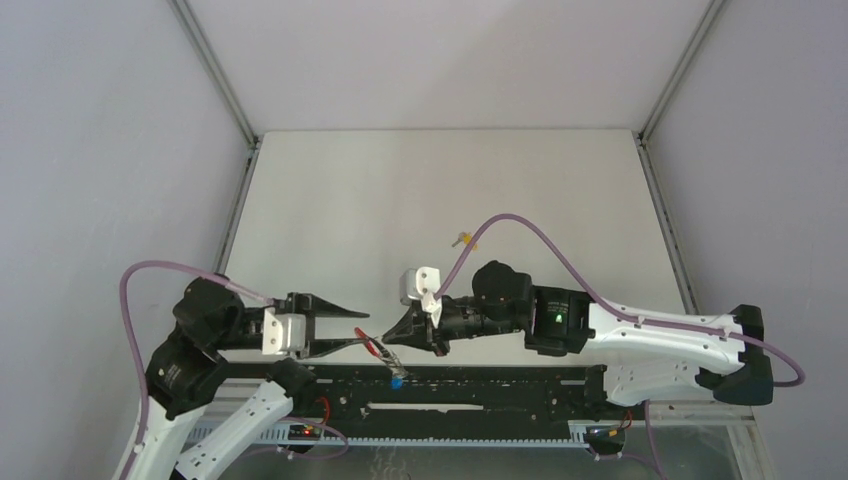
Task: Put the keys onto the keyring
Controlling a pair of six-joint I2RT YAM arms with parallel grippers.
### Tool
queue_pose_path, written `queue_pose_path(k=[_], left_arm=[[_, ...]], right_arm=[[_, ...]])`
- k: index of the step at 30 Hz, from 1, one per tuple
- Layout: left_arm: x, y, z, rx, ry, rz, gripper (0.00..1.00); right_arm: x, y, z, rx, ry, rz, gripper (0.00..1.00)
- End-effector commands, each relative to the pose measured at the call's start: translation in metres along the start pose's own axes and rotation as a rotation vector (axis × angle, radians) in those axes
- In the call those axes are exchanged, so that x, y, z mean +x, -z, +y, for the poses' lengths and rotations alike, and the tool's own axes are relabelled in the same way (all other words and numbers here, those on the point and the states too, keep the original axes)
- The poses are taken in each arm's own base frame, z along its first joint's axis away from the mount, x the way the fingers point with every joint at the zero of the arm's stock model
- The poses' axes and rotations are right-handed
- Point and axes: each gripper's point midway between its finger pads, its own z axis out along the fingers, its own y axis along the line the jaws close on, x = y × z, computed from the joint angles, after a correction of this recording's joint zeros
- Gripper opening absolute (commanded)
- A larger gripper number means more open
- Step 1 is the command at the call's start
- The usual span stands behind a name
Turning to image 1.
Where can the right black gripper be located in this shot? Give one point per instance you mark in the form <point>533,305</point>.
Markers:
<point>416,330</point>

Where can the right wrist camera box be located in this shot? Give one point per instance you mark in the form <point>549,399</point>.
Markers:
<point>422,285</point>

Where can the red tag keyring with chain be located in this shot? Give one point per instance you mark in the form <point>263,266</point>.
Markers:
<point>382,353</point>

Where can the yellow tagged key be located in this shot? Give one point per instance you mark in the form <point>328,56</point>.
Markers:
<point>464,239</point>

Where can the small circuit board with leds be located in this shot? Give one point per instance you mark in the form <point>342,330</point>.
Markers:
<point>305,432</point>

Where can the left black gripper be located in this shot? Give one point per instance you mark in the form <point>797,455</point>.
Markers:
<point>310,301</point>

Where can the white cable duct strip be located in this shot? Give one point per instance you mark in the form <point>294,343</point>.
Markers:
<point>282,434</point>

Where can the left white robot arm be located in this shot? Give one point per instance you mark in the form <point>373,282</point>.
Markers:
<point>185,372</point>

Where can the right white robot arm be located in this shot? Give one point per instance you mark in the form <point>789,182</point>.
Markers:
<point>719,354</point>

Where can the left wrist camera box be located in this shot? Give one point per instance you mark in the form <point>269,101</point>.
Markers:
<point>283,334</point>

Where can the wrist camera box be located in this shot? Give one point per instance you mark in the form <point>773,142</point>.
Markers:
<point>283,334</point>
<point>422,285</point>

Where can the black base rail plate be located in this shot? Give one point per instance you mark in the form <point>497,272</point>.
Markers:
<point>459,402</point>

